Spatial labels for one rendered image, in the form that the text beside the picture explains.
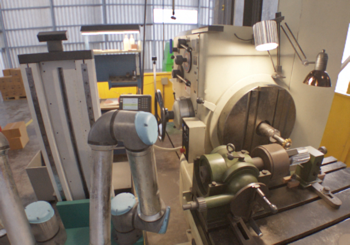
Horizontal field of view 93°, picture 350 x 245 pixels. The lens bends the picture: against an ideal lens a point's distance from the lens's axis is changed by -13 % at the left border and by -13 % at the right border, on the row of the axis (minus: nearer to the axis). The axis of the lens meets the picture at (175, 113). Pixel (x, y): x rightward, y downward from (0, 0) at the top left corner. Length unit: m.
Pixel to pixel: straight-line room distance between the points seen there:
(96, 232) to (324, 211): 1.12
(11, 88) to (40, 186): 6.60
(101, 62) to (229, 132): 2.49
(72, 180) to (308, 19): 1.81
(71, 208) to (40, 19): 14.67
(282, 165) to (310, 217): 0.31
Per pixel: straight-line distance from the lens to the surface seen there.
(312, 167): 1.35
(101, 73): 3.24
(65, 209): 1.37
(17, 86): 8.78
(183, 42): 1.41
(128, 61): 3.17
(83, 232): 1.43
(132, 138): 0.68
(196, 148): 1.15
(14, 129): 4.40
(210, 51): 1.11
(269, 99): 1.24
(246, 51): 1.22
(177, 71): 1.53
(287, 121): 1.44
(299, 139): 1.79
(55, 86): 1.08
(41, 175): 2.58
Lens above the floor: 1.80
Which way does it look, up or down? 20 degrees down
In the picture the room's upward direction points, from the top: straight up
